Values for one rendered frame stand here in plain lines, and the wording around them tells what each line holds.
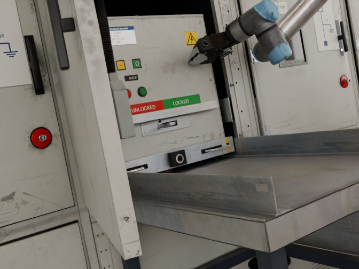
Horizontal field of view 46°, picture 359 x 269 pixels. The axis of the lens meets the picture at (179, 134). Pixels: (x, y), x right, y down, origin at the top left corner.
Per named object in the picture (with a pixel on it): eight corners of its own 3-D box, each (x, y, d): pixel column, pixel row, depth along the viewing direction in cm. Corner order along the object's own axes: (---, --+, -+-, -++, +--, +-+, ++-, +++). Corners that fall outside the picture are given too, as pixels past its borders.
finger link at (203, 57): (199, 70, 156) (218, 58, 150) (189, 70, 152) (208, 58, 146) (196, 62, 157) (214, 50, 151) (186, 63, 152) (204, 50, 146)
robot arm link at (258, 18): (276, 22, 128) (262, -2, 127) (247, 40, 135) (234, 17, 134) (285, 18, 134) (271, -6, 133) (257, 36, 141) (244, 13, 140)
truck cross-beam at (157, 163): (235, 151, 161) (232, 135, 161) (106, 186, 131) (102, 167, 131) (226, 151, 166) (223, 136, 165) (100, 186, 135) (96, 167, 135)
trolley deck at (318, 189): (442, 169, 105) (438, 146, 105) (270, 254, 71) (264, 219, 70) (251, 168, 161) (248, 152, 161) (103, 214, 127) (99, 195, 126)
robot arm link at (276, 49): (287, 56, 142) (271, 28, 142) (297, 52, 131) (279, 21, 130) (267, 68, 142) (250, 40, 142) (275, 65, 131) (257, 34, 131)
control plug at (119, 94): (137, 136, 127) (125, 78, 126) (122, 139, 124) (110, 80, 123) (125, 137, 134) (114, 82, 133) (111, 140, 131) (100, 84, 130)
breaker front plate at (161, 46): (227, 141, 160) (204, 15, 157) (111, 170, 133) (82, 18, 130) (224, 141, 161) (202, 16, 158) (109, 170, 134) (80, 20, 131)
